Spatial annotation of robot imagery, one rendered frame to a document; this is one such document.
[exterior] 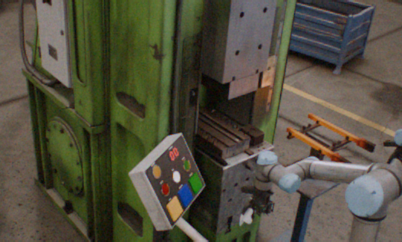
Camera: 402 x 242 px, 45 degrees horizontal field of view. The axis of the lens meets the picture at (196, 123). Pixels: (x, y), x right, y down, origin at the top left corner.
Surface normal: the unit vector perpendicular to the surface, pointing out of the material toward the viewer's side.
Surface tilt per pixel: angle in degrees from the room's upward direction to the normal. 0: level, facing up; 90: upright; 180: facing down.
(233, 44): 90
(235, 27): 90
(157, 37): 89
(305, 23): 89
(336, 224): 0
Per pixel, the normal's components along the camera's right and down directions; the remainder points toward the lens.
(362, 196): -0.78, 0.14
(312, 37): -0.63, 0.35
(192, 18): 0.64, 0.42
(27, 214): 0.07, -0.86
